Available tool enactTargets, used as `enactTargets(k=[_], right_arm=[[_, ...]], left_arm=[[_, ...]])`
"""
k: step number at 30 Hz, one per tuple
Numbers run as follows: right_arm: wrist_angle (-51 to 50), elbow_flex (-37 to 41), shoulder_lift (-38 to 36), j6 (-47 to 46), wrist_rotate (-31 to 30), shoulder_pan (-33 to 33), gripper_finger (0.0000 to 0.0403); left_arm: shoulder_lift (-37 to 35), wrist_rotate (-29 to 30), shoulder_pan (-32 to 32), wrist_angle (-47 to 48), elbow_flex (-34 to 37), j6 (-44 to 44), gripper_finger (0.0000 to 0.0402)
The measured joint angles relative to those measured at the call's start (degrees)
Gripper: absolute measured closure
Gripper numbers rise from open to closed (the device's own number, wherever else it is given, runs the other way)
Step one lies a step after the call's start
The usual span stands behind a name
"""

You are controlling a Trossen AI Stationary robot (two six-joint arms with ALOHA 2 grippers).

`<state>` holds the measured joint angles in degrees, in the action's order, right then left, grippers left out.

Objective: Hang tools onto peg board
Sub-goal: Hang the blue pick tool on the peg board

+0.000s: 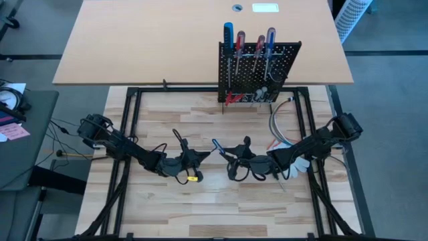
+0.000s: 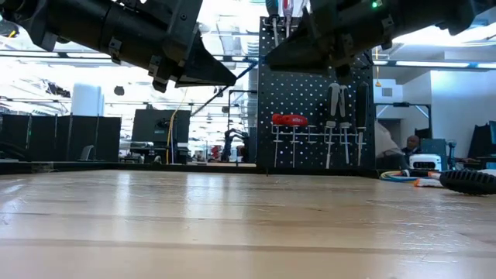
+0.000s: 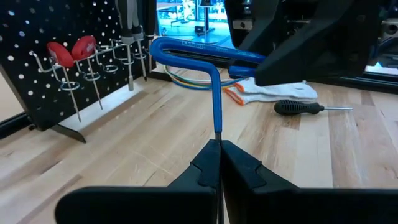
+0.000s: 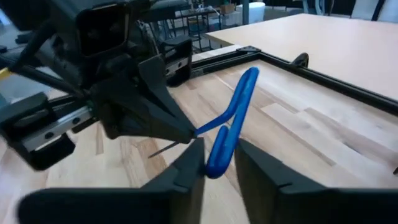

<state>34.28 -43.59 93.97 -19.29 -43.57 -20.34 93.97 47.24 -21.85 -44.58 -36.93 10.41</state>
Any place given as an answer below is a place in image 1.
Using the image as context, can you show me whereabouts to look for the grey side table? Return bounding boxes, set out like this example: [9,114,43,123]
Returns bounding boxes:
[0,89,60,192]

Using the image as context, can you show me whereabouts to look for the black chair caster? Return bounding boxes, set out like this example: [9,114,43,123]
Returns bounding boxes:
[0,15,21,30]

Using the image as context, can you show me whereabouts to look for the black perforated pegboard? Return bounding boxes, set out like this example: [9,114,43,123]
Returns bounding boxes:
[217,40,303,114]

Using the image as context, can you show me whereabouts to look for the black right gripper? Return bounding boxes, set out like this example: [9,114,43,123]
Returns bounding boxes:
[220,149,277,178]

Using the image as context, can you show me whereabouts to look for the black coiled cable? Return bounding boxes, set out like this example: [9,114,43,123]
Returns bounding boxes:
[0,85,33,116]

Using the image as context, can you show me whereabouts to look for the white paper sheet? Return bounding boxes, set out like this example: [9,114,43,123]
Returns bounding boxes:
[0,82,27,96]

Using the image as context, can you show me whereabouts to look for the black aluminium rig frame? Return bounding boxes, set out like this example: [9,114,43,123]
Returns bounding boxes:
[76,86,362,241]

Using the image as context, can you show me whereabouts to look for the clear safety glasses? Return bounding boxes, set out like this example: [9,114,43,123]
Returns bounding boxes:
[267,58,288,88]

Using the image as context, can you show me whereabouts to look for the black flat bar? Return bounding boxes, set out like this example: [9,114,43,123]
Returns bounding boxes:
[28,165,88,196]

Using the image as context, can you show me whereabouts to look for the white perforated panel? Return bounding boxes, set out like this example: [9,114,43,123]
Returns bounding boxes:
[334,0,375,44]

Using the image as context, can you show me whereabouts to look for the pink paper sheet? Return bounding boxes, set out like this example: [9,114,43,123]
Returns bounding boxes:
[0,122,31,141]

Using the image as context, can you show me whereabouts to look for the tan wooden desk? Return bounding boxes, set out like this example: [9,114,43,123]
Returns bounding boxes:
[52,0,354,86]

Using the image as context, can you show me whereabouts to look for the yellow rod black knob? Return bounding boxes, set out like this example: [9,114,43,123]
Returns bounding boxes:
[55,149,96,159]

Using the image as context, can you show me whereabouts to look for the blue clear-handle screwdriver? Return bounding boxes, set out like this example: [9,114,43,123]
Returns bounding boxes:
[263,26,277,82]

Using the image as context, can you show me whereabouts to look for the metal multi-hook tool rack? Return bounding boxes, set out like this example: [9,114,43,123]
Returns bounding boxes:
[221,50,287,58]

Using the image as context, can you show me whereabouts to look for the white desk plate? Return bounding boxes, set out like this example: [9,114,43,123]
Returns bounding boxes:
[251,3,280,13]

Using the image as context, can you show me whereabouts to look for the coloured cable bundle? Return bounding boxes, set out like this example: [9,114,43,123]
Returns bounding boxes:
[268,96,302,150]

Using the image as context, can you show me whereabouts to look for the white work glove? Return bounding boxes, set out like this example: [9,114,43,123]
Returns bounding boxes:
[266,139,312,180]

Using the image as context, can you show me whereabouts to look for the red clear-handle screwdriver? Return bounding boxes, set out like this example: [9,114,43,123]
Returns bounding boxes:
[233,29,247,77]
[251,34,266,74]

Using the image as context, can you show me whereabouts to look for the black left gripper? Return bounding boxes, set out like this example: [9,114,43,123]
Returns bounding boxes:
[156,149,212,177]

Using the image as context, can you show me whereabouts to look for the wire loop tool rack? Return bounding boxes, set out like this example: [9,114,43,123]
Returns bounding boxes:
[224,90,280,103]

